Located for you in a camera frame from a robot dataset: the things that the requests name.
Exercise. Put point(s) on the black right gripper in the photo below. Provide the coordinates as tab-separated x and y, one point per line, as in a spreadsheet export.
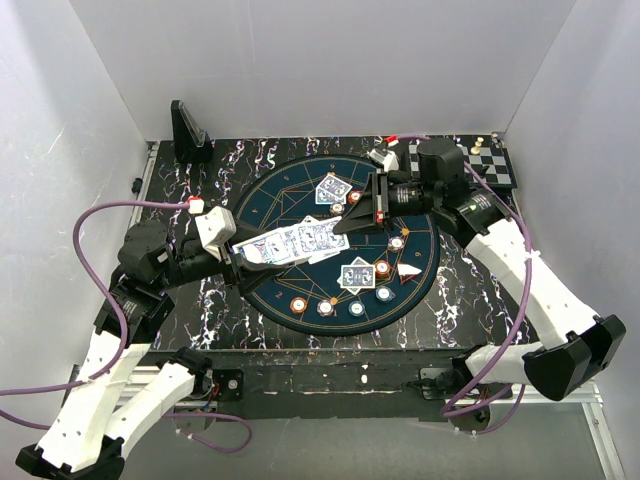
370	214

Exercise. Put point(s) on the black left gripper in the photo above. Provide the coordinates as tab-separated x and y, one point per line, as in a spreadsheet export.
250	274

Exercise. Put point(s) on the blue white chips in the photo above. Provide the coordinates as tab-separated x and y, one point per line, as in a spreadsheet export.
337	209
396	244

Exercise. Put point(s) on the orange chips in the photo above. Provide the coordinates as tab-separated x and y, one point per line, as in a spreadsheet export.
382	269
353	197

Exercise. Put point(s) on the blue playing card box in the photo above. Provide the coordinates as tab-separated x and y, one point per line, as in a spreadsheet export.
277	248

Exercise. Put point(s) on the orange poker chip stack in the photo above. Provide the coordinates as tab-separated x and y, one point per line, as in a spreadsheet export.
298	305

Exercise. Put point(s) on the deck of playing cards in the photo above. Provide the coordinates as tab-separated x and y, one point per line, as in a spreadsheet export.
305	240

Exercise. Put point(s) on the green chips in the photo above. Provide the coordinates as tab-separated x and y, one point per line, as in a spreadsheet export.
384	294

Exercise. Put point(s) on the blue white poker chip stack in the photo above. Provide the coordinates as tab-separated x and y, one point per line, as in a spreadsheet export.
325	308

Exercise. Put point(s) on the pulled face-down playing card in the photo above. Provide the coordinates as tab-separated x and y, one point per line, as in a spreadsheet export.
328	240

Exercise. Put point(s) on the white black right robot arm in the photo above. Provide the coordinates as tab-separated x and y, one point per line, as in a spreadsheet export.
574	341

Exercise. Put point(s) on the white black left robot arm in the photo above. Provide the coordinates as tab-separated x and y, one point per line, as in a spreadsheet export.
92	435

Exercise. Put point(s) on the round blue poker mat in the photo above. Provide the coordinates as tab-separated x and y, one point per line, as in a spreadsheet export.
308	298

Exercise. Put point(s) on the green poker chip stack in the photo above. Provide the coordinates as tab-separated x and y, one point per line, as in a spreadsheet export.
356	309

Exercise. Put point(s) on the white chess piece right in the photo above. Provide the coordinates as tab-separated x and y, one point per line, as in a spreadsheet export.
476	148

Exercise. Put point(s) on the black white chess board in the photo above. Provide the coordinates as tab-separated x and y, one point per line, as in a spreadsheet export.
493	161

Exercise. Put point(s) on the black card holder stand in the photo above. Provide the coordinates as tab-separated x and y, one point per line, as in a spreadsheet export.
192	144

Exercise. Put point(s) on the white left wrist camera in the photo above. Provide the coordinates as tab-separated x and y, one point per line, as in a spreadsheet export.
214	229

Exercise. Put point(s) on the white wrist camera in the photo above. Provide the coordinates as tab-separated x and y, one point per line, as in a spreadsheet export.
214	229
384	159

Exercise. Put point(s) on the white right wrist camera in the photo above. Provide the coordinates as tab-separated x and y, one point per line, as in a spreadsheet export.
384	159

